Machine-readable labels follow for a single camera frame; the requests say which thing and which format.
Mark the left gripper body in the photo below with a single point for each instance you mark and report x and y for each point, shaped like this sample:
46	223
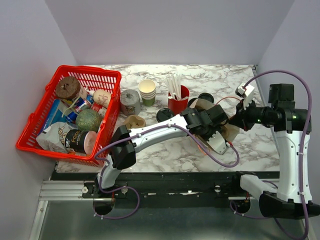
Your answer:
210	131

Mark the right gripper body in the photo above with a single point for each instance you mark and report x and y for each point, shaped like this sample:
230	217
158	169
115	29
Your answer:
253	114

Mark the beige paper bag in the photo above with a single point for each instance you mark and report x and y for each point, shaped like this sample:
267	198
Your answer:
226	129

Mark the black cup lid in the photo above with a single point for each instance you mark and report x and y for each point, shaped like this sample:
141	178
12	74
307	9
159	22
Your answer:
164	114

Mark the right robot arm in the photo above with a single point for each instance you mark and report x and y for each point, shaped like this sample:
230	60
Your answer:
287	122

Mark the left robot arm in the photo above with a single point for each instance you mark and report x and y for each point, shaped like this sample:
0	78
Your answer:
125	143

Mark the stack of black lids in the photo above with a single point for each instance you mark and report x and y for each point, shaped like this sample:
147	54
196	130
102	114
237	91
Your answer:
204	101

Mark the red straw holder cup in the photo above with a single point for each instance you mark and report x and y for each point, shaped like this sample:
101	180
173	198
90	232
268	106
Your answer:
177	106

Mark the white wrapped straws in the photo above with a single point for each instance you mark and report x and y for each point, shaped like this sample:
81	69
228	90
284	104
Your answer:
173	83

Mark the stack of paper cups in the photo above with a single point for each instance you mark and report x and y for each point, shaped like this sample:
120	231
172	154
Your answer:
147	90

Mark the brown cardboard cup carrier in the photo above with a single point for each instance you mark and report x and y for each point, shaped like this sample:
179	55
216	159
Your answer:
134	122

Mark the grey toilet paper roll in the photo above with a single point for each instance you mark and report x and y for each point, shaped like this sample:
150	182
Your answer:
130	102

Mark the beige bottle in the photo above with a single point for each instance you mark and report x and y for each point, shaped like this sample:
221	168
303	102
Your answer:
102	97

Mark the green round melon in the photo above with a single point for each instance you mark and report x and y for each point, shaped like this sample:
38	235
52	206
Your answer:
88	120

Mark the blue red can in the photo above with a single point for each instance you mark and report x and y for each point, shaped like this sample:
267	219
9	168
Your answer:
81	105

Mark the black pink can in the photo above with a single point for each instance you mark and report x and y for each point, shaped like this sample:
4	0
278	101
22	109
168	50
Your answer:
79	141

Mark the red plastic basket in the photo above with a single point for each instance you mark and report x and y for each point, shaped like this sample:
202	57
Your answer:
94	78

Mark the brown cork roll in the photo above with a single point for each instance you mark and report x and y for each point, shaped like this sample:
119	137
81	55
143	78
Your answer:
68	88

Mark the blue white package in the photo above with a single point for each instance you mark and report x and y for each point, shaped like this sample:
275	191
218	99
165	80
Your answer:
57	113

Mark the white snack bag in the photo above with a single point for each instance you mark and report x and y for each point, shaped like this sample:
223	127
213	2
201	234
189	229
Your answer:
52	138

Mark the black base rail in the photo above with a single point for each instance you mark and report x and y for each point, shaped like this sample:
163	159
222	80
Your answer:
163	189

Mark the aluminium frame rail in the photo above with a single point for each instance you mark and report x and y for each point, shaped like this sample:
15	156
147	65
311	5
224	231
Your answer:
63	215

